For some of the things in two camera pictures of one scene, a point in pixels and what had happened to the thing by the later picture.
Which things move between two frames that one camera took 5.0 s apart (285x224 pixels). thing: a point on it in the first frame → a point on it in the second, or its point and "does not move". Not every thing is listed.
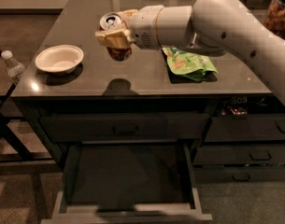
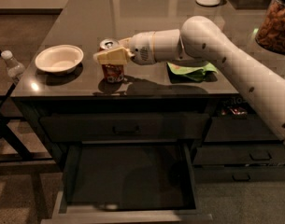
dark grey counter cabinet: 121,67 does not move
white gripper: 144,24 → 142,47
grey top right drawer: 255,127 does not move
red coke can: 111,21 → 112,73
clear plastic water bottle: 15,68 does not move
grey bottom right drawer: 245,174 does not move
